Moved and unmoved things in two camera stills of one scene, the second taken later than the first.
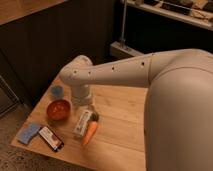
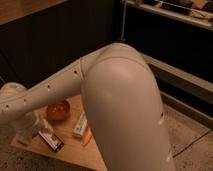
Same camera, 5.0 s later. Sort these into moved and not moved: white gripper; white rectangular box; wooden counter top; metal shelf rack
Moved: white gripper
Not moved: wooden counter top; metal shelf rack; white rectangular box
